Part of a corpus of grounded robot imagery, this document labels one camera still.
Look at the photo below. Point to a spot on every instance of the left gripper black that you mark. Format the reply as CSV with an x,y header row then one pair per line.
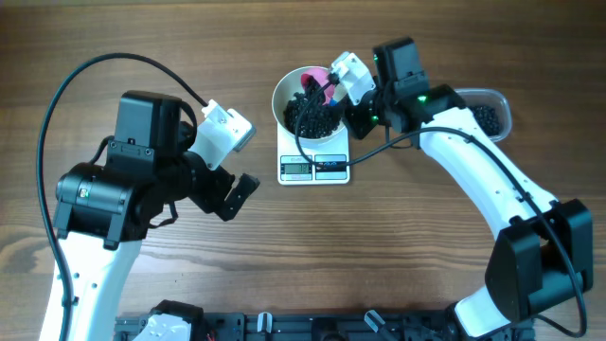
x,y
211,200

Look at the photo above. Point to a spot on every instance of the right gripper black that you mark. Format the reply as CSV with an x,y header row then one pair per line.
x,y
358,125

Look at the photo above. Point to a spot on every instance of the pink scoop blue handle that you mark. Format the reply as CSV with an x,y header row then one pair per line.
x,y
315,78

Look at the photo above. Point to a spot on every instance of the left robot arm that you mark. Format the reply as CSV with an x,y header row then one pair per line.
x,y
154,159

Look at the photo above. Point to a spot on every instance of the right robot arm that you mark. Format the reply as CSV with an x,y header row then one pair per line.
x,y
543,251

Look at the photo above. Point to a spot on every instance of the black beans in bowl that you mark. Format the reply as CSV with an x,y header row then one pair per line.
x,y
312,121

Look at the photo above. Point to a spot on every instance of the white digital kitchen scale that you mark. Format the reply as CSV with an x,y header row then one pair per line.
x,y
294,170

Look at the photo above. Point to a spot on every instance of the white bowl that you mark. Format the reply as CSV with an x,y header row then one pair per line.
x,y
283,93

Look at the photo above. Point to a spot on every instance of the clear plastic container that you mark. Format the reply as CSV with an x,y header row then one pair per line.
x,y
493,98

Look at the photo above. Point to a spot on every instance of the black beans in container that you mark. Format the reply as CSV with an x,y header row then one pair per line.
x,y
487,119

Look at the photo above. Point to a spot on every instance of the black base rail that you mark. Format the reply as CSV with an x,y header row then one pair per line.
x,y
422,326

